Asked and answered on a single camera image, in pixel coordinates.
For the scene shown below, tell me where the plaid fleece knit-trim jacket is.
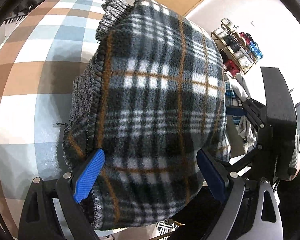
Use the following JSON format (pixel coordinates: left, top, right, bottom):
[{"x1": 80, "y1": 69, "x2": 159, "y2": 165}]
[{"x1": 63, "y1": 0, "x2": 230, "y2": 230}]

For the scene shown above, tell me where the grey clothes pile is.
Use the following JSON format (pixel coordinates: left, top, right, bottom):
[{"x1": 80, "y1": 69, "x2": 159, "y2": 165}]
[{"x1": 224, "y1": 74, "x2": 256, "y2": 145}]

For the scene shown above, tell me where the bamboo shoe rack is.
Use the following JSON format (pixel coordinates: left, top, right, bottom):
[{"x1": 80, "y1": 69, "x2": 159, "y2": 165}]
[{"x1": 211, "y1": 18, "x2": 263, "y2": 77}]

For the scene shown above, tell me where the checkered bed sheet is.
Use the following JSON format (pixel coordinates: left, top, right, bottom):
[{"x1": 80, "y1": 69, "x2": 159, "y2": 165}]
[{"x1": 0, "y1": 0, "x2": 104, "y2": 236}]

